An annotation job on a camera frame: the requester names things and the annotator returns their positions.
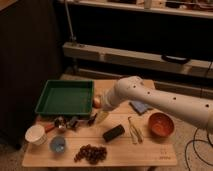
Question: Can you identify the black dish brush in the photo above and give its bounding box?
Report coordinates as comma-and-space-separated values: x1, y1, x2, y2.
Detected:
67, 115, 96, 130

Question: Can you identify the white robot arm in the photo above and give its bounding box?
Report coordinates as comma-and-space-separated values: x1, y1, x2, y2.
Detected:
100, 76, 213, 134

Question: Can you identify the green plastic tray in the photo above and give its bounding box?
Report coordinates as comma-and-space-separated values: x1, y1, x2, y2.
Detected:
35, 80, 94, 117

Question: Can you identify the orange apple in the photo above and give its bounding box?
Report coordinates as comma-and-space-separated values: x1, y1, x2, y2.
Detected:
93, 96, 101, 108

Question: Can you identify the black rectangular block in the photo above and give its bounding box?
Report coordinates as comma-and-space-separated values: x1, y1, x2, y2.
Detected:
103, 125, 125, 142

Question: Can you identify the light wooden table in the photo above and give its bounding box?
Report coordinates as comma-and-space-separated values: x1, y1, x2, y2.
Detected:
21, 78, 178, 168

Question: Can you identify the bunch of dark grapes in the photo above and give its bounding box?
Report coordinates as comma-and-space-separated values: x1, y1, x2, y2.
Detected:
74, 144, 107, 165

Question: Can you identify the blue folded cloth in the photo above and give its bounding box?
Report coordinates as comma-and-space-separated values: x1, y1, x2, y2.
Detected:
129, 101, 152, 115

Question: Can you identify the small blue bowl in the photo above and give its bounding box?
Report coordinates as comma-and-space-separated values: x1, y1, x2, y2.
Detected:
49, 136, 66, 153

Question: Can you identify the red-brown bowl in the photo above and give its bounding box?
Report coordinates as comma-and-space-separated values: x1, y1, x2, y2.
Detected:
148, 112, 174, 137

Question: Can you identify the white paper cup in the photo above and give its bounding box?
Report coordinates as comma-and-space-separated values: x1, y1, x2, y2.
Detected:
25, 124, 47, 145

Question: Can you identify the wooden shelf with items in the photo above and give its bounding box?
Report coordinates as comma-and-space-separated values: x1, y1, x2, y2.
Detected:
59, 0, 213, 19

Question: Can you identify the red handled metal scoop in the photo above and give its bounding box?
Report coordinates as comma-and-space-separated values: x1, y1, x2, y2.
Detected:
45, 117, 66, 132

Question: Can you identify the black handle on rail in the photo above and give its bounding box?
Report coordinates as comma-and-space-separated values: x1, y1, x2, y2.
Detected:
161, 55, 190, 65

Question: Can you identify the black cable on floor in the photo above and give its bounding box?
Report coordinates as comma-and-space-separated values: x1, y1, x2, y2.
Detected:
184, 128, 213, 171

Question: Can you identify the grey metal rail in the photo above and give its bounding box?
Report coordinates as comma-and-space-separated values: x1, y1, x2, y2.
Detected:
63, 42, 213, 79

